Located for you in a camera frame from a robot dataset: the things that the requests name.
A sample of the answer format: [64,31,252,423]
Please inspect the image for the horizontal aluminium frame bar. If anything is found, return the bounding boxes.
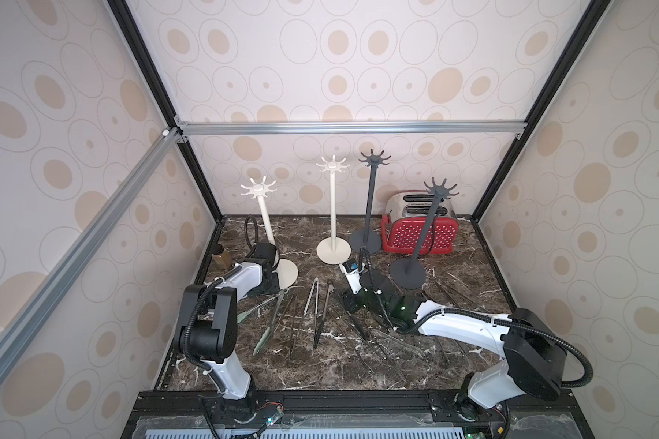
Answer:
[179,120,527,136]

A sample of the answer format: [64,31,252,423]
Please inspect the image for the diagonal aluminium frame bar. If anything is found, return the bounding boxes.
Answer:
[0,127,181,386]

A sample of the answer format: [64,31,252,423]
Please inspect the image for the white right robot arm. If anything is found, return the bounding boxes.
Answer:
[341,263,593,422]

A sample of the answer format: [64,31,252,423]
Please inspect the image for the slim steel tongs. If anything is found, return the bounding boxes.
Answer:
[287,296,301,362]

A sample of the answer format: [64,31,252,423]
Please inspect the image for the black handled steel tongs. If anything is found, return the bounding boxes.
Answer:
[312,282,370,350]

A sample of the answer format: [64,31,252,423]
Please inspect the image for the dark grey rack near toaster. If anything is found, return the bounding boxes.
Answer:
[389,181,459,289]

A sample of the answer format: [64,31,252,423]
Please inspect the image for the white handled steel tongs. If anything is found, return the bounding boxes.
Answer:
[303,277,320,316]

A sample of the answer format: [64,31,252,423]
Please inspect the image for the cream utensil rack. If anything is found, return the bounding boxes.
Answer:
[242,177,298,289]
[316,155,351,264]

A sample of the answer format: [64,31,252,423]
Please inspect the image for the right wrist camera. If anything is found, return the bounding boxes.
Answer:
[340,258,362,296]

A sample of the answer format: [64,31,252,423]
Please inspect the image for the red polka dot toaster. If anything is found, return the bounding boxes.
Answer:
[381,190,459,255]

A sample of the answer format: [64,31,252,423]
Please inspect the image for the mint green silicone tongs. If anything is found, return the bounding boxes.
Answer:
[237,288,289,356]

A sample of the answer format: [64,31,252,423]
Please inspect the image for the dark grey rack back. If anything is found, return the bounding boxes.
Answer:
[349,150,390,254]

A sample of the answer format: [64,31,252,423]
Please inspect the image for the brown spice jar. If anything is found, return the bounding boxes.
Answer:
[211,243,234,271]

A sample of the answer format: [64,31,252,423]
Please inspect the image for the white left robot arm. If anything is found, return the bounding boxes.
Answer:
[173,216,281,407]

